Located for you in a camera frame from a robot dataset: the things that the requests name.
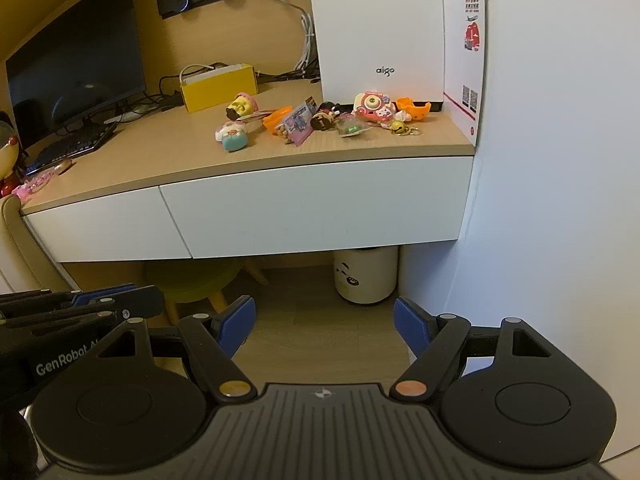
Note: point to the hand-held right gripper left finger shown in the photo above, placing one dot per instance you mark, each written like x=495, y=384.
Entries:
x=237, y=325

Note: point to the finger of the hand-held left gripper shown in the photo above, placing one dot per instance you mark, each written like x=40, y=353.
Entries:
x=145, y=302
x=102, y=293

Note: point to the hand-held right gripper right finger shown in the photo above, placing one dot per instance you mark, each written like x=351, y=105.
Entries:
x=407, y=325

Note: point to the mint white squishy toy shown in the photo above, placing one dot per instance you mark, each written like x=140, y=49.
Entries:
x=231, y=138

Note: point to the clear bag with green toy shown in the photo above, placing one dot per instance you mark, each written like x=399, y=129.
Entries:
x=351, y=127

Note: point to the orange plastic piece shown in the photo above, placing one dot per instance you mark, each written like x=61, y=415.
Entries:
x=274, y=121

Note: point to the small white pink toy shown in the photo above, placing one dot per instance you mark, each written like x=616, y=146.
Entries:
x=403, y=116

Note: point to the pink purple card pack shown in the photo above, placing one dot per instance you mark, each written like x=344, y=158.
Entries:
x=298, y=122

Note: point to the pink packet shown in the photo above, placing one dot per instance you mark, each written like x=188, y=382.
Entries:
x=262, y=115

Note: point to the orange plastic container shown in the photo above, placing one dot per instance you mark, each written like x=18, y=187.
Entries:
x=419, y=108

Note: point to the yellow face cupcake toy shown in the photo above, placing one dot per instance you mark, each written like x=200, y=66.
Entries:
x=241, y=106

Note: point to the pink toy camera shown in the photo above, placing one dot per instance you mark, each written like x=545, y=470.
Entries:
x=372, y=105

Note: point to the brown doll figure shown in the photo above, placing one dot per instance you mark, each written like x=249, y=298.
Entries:
x=324, y=116

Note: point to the green stool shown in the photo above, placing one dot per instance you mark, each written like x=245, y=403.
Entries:
x=192, y=277

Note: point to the narrow white drawer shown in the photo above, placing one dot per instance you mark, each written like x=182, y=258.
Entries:
x=100, y=225

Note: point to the beige chair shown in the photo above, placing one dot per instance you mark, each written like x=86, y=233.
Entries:
x=30, y=250

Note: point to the pink plastic trinket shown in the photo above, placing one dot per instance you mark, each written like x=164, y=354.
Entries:
x=32, y=183

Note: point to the pink gold computer mouse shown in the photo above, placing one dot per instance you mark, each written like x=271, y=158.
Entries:
x=64, y=165

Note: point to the black keyboard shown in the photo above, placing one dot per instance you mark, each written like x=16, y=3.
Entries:
x=75, y=146

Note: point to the red white figurine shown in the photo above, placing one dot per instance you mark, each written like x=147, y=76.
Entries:
x=9, y=155

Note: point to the white adapter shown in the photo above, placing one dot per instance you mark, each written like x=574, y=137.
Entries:
x=122, y=116

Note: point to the yellow cardboard box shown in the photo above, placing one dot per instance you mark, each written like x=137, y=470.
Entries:
x=220, y=90

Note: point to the black computer monitor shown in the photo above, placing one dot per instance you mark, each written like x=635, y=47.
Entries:
x=75, y=60

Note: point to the white red leaflet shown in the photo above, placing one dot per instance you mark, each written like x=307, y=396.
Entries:
x=467, y=60

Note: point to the white computer case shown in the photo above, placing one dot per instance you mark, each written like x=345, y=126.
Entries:
x=380, y=25

